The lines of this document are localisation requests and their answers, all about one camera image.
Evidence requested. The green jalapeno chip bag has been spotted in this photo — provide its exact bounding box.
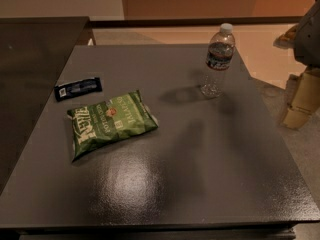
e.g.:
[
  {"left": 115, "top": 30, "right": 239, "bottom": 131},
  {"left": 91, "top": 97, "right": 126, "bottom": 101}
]
[{"left": 67, "top": 90, "right": 159, "bottom": 161}]

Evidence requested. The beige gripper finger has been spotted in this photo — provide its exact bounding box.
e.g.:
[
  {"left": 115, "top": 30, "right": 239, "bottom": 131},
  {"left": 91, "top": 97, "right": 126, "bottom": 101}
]
[
  {"left": 273, "top": 25, "right": 298, "bottom": 49},
  {"left": 280, "top": 67, "right": 320, "bottom": 129}
]

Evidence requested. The dark blue snack bar wrapper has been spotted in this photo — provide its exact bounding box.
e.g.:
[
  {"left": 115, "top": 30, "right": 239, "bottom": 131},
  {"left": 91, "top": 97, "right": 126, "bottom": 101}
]
[{"left": 54, "top": 77, "right": 102, "bottom": 102}]

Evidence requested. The clear plastic water bottle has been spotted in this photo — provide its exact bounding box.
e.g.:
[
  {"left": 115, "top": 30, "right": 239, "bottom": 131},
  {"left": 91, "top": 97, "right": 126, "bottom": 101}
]
[{"left": 200, "top": 23, "right": 235, "bottom": 98}]

